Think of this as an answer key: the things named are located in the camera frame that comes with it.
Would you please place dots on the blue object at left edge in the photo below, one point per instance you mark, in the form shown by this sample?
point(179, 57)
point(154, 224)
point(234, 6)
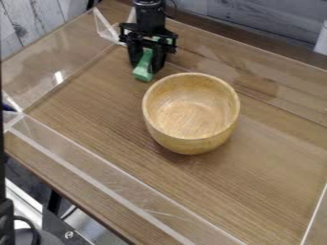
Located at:
point(7, 107)

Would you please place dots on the light wooden bowl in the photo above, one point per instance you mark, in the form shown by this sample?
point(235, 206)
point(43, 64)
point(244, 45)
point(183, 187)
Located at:
point(191, 111)

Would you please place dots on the white object at right edge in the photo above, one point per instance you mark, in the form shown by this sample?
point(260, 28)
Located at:
point(320, 45)

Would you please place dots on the green rectangular block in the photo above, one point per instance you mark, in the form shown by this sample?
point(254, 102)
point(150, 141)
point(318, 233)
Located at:
point(142, 70)

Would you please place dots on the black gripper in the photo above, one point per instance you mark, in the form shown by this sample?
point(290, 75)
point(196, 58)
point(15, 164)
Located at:
point(147, 33)

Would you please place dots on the black metal bracket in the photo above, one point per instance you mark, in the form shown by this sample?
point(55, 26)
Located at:
point(58, 233)

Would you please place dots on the clear acrylic tray wall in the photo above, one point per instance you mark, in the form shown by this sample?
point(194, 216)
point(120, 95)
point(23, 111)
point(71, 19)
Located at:
point(255, 192)

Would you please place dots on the black table leg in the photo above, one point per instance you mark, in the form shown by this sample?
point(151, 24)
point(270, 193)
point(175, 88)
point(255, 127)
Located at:
point(53, 202)

